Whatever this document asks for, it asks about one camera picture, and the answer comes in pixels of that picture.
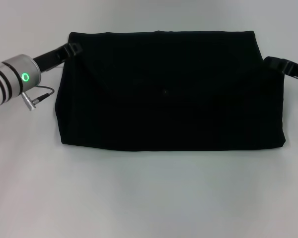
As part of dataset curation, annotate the black T-shirt with FREE print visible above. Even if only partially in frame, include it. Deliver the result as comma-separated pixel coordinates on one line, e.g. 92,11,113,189
53,30,287,152

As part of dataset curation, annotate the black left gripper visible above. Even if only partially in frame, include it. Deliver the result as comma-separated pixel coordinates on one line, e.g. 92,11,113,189
31,42,83,73

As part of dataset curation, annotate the left arm cable, silver plug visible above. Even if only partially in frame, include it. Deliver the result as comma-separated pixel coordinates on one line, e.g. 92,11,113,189
20,85,56,112

